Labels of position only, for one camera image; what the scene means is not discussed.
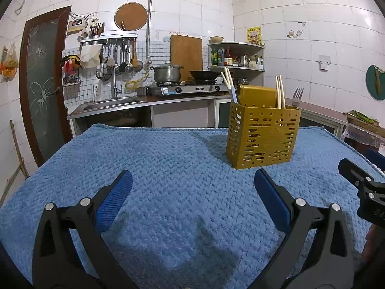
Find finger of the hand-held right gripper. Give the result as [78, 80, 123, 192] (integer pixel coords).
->
[364, 148, 385, 172]
[338, 158, 374, 192]

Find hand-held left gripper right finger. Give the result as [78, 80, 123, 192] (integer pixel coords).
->
[254, 168, 354, 289]

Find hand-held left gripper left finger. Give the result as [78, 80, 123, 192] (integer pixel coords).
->
[32, 169, 139, 289]

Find yellow perforated utensil holder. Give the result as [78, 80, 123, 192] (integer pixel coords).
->
[226, 85, 302, 170]

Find green handled metal fork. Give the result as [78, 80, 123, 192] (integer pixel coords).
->
[291, 87, 304, 109]

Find person's right hand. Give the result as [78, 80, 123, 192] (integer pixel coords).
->
[361, 224, 381, 264]

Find wooden side table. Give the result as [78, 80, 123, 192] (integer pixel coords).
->
[341, 111, 385, 151]

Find green vegetables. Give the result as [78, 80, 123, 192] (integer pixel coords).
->
[350, 110, 379, 124]

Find blue knitted blanket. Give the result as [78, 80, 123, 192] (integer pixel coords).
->
[0, 123, 385, 289]

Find green round board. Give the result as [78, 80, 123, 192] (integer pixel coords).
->
[365, 64, 385, 101]

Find steel sink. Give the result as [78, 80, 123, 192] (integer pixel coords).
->
[81, 96, 139, 110]

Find wooden stick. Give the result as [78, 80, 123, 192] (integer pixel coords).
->
[9, 120, 30, 179]

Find kitchen counter with stove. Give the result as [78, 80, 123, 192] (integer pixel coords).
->
[67, 92, 232, 137]

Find steel faucet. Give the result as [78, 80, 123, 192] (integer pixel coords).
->
[99, 57, 124, 100]

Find steel gas stove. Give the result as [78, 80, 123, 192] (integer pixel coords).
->
[147, 83, 231, 97]

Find wooden framed glass door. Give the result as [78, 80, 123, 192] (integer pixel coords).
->
[19, 5, 73, 167]

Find steel cooking pot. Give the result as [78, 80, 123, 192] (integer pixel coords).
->
[149, 62, 184, 84]

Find row of hanging ladles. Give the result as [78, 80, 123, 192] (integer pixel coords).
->
[96, 39, 144, 82]

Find black wok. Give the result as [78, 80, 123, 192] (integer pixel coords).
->
[189, 70, 223, 82]

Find red yellow cloth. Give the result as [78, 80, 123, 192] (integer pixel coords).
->
[61, 55, 82, 70]

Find white hanging cloth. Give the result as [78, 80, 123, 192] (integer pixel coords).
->
[80, 45, 103, 68]

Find row of condiment bottles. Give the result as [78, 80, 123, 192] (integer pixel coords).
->
[211, 46, 264, 67]

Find steel corner shelf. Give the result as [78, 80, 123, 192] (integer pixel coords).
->
[207, 41, 266, 86]

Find wooden cutting board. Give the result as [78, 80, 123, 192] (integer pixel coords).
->
[170, 34, 203, 73]

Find cutlery holder on rack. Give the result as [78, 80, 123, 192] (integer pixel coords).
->
[90, 22, 105, 39]

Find hanging plastic bags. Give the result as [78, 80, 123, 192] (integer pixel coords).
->
[0, 45, 19, 83]

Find beige electric box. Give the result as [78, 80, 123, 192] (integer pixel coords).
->
[67, 20, 88, 33]

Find long wall counter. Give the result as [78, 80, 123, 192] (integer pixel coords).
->
[284, 98, 348, 136]

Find yellow hose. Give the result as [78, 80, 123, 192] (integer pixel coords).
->
[125, 72, 150, 90]

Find wire wall basket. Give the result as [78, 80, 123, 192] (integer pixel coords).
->
[63, 69, 82, 85]

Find wall sticker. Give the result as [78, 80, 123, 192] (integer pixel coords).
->
[286, 21, 307, 39]

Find yellow wall picture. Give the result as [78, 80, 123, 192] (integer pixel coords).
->
[247, 26, 263, 46]

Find steel wall utensil rack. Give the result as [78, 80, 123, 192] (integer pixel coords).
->
[79, 32, 138, 47]

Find metal wall pipe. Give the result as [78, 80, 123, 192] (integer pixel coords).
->
[145, 0, 155, 61]

